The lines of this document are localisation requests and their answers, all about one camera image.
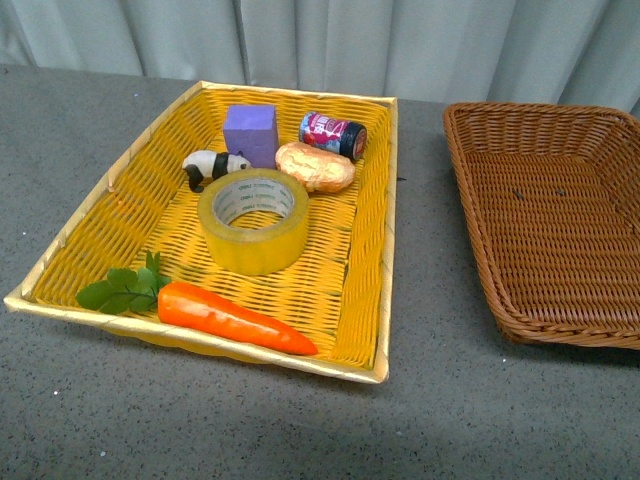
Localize grey-green curtain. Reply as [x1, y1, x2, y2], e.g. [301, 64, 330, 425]
[1, 1, 639, 114]

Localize golden bread roll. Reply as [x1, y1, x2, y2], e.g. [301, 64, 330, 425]
[275, 142, 356, 193]

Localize yellow woven basket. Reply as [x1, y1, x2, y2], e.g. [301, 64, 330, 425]
[5, 82, 398, 383]

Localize orange toy carrot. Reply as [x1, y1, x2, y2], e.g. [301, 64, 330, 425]
[76, 252, 318, 356]

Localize yellow tape roll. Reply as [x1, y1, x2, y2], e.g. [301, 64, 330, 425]
[197, 168, 309, 276]

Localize brown wicker basket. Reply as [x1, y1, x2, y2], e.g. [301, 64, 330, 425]
[443, 102, 639, 349]

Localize red drink bottle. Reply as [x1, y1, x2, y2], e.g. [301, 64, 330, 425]
[299, 111, 368, 162]

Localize panda figurine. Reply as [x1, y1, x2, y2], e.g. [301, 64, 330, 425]
[182, 150, 252, 193]

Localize purple foam block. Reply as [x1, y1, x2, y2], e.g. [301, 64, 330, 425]
[223, 104, 279, 169]

